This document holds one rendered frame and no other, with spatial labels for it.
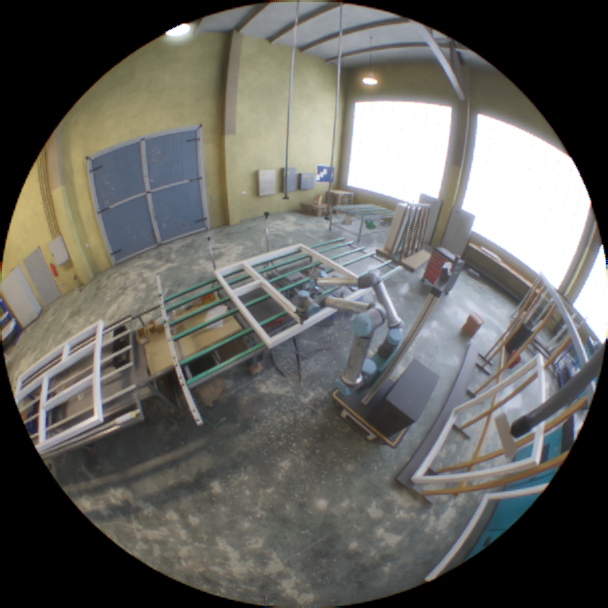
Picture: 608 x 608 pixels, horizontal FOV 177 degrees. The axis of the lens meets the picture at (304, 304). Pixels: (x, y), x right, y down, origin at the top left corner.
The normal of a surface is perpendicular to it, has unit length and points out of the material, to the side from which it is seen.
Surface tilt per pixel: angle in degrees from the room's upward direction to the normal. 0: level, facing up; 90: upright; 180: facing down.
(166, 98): 90
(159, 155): 90
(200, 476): 0
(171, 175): 90
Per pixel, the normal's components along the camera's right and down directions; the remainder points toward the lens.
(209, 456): 0.05, -0.76
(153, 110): 0.63, 0.53
